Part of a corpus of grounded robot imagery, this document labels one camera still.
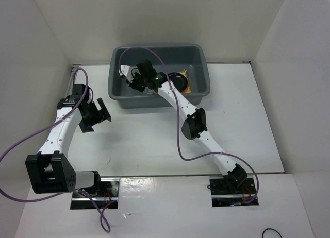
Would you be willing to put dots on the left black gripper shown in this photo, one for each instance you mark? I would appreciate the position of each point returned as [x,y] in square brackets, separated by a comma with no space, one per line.
[86,125]

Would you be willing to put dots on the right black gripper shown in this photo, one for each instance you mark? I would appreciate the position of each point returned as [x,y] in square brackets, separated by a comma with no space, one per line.
[132,84]

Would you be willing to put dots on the black round plate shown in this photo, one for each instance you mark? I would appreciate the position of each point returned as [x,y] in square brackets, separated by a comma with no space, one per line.
[179,80]

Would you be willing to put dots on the woven bamboo placemat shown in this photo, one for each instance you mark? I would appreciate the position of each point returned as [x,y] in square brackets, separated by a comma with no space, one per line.
[187,78]

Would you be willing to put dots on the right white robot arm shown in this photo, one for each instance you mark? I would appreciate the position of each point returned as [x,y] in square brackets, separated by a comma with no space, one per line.
[191,121]

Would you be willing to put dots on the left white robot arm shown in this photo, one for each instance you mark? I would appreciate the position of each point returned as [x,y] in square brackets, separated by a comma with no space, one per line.
[49,170]

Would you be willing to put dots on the grey plastic bin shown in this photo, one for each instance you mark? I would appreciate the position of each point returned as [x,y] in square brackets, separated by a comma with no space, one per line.
[164,58]

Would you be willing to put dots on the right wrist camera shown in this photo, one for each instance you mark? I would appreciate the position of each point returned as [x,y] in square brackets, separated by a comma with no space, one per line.
[126,71]

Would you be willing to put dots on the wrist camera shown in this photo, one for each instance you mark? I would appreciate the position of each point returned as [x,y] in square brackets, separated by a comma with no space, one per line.
[126,71]
[91,95]

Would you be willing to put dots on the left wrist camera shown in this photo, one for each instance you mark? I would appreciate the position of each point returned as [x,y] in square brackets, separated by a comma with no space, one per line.
[91,95]

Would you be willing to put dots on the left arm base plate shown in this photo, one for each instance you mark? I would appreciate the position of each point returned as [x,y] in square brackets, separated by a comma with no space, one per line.
[106,198]

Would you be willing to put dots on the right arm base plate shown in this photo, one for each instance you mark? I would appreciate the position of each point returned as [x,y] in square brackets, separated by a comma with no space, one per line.
[221,196]

